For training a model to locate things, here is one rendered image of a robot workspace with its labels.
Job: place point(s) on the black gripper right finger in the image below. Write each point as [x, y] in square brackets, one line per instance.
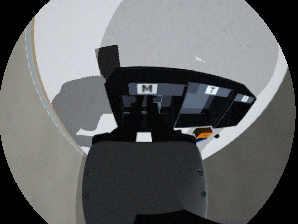
[160, 131]

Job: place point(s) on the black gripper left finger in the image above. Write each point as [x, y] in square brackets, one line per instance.
[126, 131]

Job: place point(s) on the black rack of bins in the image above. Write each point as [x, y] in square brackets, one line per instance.
[169, 87]

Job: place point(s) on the orange box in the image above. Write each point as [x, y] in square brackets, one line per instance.
[203, 132]

